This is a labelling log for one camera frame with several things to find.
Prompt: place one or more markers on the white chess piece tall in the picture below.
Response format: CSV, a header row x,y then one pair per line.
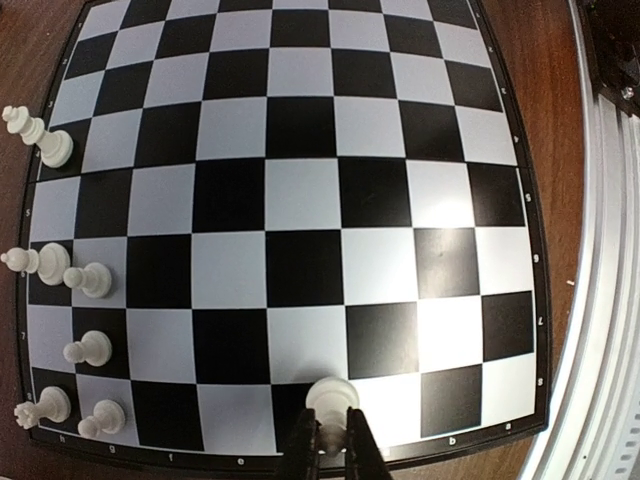
x,y
330,398
55,146

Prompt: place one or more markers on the white rook corner piece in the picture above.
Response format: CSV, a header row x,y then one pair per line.
x,y
54,405

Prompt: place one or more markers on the aluminium front rail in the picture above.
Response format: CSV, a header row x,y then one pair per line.
x,y
593,430

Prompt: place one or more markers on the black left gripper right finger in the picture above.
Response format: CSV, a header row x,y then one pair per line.
x,y
363,460

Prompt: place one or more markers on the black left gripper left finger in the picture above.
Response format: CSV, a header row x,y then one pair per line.
x,y
300,460

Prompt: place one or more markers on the black and white chessboard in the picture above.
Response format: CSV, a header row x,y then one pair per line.
x,y
285,191

